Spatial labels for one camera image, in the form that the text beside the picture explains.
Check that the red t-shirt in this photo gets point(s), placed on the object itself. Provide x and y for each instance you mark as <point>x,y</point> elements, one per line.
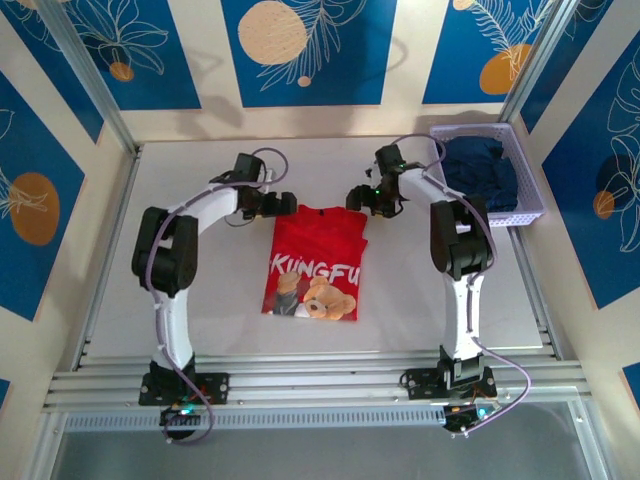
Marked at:
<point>320,240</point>

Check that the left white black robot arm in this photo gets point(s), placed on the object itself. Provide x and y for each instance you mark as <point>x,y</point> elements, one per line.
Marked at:
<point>172,325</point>

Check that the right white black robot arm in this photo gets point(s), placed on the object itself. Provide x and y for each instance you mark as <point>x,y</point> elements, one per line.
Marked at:
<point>460,315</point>

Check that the dark blue garment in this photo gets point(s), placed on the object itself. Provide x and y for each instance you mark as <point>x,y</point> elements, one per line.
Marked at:
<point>480,165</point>

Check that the lavender plastic basket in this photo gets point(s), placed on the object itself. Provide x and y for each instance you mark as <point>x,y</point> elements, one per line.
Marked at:
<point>530,200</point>

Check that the blue floral wall panel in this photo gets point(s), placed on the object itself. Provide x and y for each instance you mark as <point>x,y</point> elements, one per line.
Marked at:
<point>165,60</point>
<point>460,30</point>
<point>55,60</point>
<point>581,30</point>
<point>350,50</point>
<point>30,270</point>
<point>590,225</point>

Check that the aluminium frame post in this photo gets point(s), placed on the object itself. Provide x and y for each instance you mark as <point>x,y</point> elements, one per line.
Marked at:
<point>539,60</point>
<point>98,85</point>

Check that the aluminium base frame rails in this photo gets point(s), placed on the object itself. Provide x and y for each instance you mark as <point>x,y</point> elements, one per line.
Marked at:
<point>310,387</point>

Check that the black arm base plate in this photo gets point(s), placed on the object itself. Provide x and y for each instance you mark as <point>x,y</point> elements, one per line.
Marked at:
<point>219,386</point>
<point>416,384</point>

